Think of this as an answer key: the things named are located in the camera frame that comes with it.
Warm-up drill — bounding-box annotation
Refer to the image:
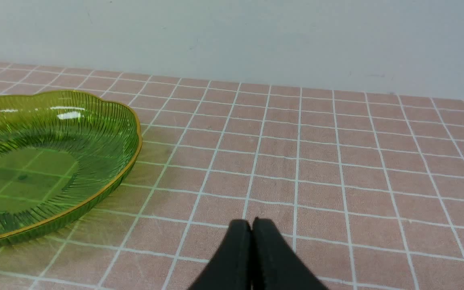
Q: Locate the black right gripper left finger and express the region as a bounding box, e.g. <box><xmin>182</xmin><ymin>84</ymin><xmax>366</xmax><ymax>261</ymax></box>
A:
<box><xmin>189</xmin><ymin>219</ymin><xmax>252</xmax><ymax>290</ymax></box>

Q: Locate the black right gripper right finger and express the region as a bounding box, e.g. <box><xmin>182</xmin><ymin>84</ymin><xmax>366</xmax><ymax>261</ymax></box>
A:
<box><xmin>251</xmin><ymin>218</ymin><xmax>328</xmax><ymax>290</ymax></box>

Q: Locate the pink checkered tablecloth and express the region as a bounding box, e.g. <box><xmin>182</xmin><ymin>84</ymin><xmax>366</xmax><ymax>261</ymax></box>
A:
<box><xmin>0</xmin><ymin>62</ymin><xmax>464</xmax><ymax>290</ymax></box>

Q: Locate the green glass plate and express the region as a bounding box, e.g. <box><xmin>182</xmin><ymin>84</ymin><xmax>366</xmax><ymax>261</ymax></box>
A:
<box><xmin>0</xmin><ymin>90</ymin><xmax>142</xmax><ymax>248</ymax></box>

